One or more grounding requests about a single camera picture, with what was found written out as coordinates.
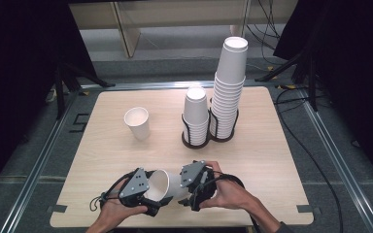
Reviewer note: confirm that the black metal stand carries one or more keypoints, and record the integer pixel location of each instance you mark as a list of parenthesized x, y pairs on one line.
[(59, 93), (311, 84)]

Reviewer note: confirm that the short stack of white cups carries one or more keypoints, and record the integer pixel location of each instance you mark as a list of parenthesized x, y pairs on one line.
[(196, 110)]

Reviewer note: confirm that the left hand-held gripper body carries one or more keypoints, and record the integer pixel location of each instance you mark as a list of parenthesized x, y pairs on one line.
[(135, 186)]

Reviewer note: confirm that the person's right hand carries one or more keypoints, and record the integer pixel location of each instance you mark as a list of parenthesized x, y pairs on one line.
[(233, 194)]

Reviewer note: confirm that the black curtain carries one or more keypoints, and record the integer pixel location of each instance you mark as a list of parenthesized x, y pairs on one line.
[(13, 81), (362, 81)]

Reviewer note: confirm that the light wooden shelf unit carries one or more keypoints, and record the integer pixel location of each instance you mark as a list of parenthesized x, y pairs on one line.
[(126, 32)]

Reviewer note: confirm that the single white paper cup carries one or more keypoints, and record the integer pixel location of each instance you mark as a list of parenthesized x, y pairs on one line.
[(139, 126), (171, 186)]

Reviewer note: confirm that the metal floor rail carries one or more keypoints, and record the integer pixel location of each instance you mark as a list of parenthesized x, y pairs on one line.
[(343, 168), (162, 85), (35, 171)]

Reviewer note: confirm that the person's left hand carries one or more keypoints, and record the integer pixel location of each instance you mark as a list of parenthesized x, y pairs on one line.
[(116, 213)]

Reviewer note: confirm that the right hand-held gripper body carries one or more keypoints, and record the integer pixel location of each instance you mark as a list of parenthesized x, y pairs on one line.
[(192, 174)]

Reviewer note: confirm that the tall stack of white cups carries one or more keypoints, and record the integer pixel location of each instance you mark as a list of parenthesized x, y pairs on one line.
[(231, 64)]

